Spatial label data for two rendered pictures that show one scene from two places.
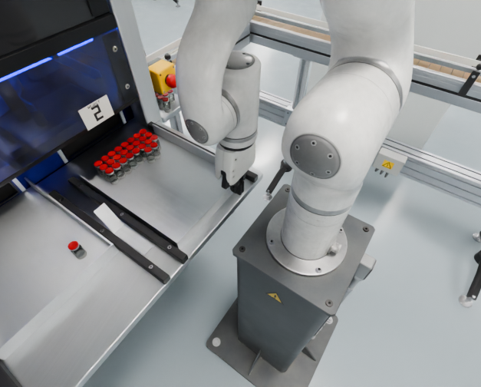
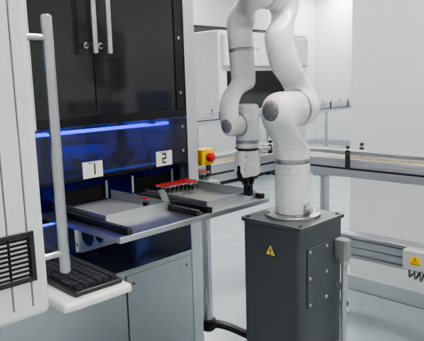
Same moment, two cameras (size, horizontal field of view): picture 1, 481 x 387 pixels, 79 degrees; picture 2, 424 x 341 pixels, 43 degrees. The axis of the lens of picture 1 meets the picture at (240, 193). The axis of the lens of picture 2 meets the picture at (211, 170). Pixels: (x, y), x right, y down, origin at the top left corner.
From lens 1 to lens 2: 1.49 m
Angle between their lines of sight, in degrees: 43
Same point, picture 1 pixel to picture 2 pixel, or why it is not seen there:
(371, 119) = (289, 96)
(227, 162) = (241, 157)
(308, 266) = (290, 217)
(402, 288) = not seen: outside the picture
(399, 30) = (301, 78)
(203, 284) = not seen: outside the picture
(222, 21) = (240, 82)
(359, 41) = (290, 84)
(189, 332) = not seen: outside the picture
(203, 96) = (230, 106)
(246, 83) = (250, 109)
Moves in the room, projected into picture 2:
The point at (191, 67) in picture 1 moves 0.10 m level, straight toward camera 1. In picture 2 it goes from (226, 97) to (228, 97)
